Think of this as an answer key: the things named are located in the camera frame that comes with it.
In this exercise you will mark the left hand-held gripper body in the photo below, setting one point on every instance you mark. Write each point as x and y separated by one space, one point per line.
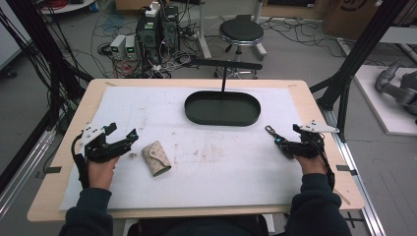
98 150

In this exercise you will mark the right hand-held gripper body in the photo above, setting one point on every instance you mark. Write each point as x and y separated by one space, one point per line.
306 149

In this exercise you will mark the beige key pouch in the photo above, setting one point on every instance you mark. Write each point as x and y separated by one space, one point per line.
156 158

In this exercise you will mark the black tray with hanger bar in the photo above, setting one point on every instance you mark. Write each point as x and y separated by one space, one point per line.
223 109

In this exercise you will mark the person's right hand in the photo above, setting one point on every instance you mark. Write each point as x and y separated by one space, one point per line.
311 165

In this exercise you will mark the person's left hand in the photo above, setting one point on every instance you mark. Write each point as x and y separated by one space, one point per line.
100 173

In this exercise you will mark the black tape piece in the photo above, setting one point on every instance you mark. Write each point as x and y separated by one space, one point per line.
52 170
345 169

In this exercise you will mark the white table mat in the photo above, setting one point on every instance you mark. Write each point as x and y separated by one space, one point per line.
203 177

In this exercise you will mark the grey power supply unit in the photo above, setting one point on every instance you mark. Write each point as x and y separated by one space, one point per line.
130 47
118 46

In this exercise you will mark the white floor board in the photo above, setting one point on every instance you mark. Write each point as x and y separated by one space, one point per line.
383 114

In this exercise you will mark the large black computer tower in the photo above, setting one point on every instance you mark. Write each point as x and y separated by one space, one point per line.
148 37

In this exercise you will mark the black round stool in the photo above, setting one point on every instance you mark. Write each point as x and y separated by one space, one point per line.
241 31

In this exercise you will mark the small black computer tower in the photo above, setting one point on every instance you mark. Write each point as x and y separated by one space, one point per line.
170 29

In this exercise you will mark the white table leg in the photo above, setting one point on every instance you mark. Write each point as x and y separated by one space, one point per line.
203 32

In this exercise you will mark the brown cardboard box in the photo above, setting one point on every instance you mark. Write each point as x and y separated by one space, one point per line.
354 16

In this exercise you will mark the white power strip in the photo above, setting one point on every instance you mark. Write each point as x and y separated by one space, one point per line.
152 9

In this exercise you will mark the aluminium rail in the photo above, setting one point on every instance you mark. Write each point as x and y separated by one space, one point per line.
23 173
357 183

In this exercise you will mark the black metal frame post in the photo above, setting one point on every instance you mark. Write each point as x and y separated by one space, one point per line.
357 59

